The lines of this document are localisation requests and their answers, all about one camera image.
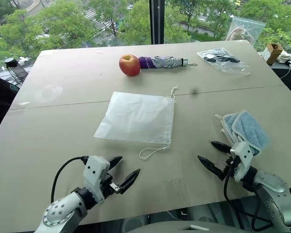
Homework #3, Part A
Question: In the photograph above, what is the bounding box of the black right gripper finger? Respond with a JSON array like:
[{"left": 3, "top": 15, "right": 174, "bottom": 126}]
[
  {"left": 197, "top": 155, "right": 226, "bottom": 182},
  {"left": 210, "top": 141, "right": 232, "bottom": 153}
]

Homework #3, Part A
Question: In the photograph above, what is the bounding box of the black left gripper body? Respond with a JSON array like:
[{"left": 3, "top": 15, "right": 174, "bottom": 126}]
[{"left": 100, "top": 173, "right": 121, "bottom": 200}]

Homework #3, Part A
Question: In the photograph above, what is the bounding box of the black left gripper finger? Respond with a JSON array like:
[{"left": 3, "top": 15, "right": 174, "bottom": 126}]
[
  {"left": 108, "top": 156, "right": 124, "bottom": 171},
  {"left": 118, "top": 168, "right": 141, "bottom": 195}
]

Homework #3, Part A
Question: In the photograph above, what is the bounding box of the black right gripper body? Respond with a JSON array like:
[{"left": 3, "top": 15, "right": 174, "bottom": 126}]
[{"left": 223, "top": 155, "right": 241, "bottom": 182}]

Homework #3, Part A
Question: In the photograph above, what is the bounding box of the light blue towel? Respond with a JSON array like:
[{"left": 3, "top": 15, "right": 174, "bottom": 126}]
[{"left": 214, "top": 109, "right": 271, "bottom": 156}]

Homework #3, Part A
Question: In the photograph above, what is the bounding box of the clear bag with black items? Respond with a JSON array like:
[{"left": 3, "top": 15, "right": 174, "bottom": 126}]
[{"left": 196, "top": 47, "right": 251, "bottom": 76}]

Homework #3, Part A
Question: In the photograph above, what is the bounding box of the clear zip bag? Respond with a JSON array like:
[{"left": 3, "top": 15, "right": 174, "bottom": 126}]
[{"left": 225, "top": 16, "right": 267, "bottom": 47}]

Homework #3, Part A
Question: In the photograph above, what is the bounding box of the dark rounded shape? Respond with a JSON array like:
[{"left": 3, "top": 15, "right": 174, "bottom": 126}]
[{"left": 122, "top": 213, "right": 150, "bottom": 233}]

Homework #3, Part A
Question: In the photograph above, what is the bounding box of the black side table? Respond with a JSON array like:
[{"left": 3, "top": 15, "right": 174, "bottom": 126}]
[{"left": 266, "top": 62, "right": 291, "bottom": 100}]

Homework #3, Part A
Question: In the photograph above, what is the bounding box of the red apple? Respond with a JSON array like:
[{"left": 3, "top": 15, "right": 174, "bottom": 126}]
[{"left": 119, "top": 54, "right": 142, "bottom": 77}]

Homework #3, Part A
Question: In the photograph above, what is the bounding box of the folded silver purple umbrella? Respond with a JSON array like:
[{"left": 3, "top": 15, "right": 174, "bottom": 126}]
[{"left": 138, "top": 55, "right": 198, "bottom": 70}]

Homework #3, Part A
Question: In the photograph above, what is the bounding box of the small brown cardboard box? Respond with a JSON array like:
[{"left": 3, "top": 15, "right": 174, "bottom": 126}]
[{"left": 265, "top": 43, "right": 283, "bottom": 65}]

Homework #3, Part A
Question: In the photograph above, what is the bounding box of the white crumpled cloth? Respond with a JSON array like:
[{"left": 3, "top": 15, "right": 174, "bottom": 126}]
[{"left": 277, "top": 50, "right": 291, "bottom": 65}]

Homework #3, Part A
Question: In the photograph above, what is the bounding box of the dark translucent container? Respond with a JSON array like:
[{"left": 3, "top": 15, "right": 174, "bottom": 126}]
[{"left": 14, "top": 65, "right": 28, "bottom": 78}]

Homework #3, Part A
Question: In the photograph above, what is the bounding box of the black round puck device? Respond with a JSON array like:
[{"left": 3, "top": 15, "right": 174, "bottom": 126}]
[{"left": 4, "top": 57, "right": 18, "bottom": 68}]

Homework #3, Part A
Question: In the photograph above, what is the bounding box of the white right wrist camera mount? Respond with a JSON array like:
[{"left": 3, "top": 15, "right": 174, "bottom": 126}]
[{"left": 229, "top": 141, "right": 254, "bottom": 183}]

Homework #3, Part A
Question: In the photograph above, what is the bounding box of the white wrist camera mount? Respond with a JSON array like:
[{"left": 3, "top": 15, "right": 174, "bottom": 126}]
[
  {"left": 229, "top": 141, "right": 254, "bottom": 183},
  {"left": 83, "top": 155, "right": 111, "bottom": 202}
]

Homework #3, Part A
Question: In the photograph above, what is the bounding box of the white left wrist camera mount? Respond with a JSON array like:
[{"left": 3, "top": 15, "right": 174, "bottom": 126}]
[{"left": 83, "top": 155, "right": 111, "bottom": 202}]

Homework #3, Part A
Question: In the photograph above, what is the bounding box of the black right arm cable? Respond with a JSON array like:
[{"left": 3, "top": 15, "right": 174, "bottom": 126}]
[{"left": 223, "top": 166, "right": 274, "bottom": 230}]

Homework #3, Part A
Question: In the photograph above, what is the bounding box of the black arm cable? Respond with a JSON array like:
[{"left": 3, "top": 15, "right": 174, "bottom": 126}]
[
  {"left": 223, "top": 166, "right": 274, "bottom": 230},
  {"left": 50, "top": 156, "right": 89, "bottom": 203}
]

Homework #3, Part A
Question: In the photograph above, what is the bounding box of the white drawstring bag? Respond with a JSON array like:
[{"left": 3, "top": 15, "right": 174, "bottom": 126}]
[{"left": 94, "top": 84, "right": 180, "bottom": 160}]

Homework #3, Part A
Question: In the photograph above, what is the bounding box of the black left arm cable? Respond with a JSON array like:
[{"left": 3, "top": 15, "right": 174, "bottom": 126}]
[{"left": 50, "top": 156, "right": 89, "bottom": 203}]

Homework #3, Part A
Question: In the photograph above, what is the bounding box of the thin white cable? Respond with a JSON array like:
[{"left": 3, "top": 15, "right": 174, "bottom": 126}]
[{"left": 279, "top": 61, "right": 291, "bottom": 80}]

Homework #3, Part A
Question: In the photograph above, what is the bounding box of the black window frame post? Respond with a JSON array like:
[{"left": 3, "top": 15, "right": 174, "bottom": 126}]
[{"left": 148, "top": 0, "right": 166, "bottom": 45}]

